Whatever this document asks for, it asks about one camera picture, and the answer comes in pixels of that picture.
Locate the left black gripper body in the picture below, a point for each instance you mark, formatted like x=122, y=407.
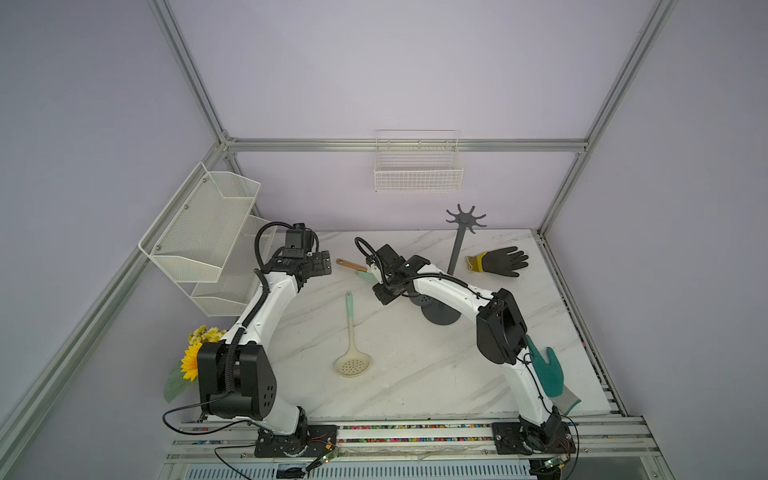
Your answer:
x=319, y=266

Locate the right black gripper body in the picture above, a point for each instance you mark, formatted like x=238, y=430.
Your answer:
x=388, y=291

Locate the dark grey utensil rack stand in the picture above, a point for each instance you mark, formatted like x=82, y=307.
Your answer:
x=434, y=311

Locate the cream skimmer mint handle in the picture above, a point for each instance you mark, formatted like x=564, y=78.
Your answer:
x=354, y=362

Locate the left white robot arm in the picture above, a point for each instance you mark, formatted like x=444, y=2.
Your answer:
x=235, y=376

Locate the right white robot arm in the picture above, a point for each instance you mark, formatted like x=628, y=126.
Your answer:
x=535, y=379

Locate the white mesh two-tier shelf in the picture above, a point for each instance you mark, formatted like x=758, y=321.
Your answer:
x=203, y=241

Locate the black yellow work glove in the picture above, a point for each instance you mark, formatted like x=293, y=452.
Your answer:
x=507, y=262

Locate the yellow artificial sunflower bouquet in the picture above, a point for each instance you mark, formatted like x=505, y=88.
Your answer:
x=182, y=377

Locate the green work glove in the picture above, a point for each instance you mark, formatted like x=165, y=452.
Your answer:
x=552, y=378

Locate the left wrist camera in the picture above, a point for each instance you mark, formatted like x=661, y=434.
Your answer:
x=299, y=241

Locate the white skimmer wooden handle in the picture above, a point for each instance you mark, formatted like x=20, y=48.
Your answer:
x=360, y=271

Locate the white wire wall basket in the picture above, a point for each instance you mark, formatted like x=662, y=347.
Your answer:
x=417, y=171

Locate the aluminium frame rail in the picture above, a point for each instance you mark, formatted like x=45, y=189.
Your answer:
x=371, y=145

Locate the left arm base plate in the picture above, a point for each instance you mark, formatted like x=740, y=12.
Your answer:
x=311, y=440

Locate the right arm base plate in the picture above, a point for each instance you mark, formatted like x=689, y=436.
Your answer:
x=522, y=439

